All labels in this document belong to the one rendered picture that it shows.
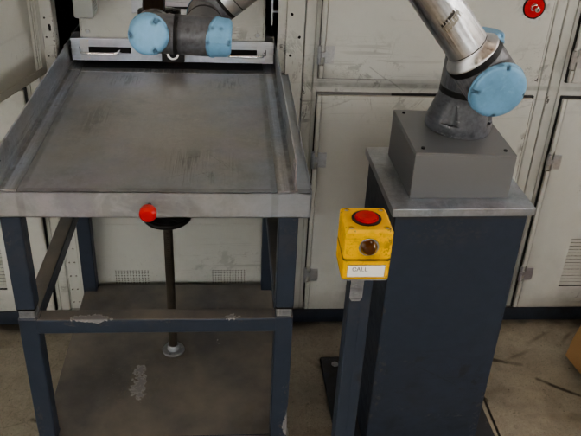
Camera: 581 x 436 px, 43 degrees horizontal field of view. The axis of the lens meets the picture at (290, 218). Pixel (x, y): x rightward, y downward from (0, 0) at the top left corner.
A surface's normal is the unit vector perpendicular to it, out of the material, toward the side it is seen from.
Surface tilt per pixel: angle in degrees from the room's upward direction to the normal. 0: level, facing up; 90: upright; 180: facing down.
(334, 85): 90
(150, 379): 0
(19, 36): 90
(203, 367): 0
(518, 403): 0
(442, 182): 90
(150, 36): 80
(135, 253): 90
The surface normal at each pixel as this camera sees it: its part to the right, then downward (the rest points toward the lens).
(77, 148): 0.04, -0.87
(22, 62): 0.98, 0.14
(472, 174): 0.09, 0.51
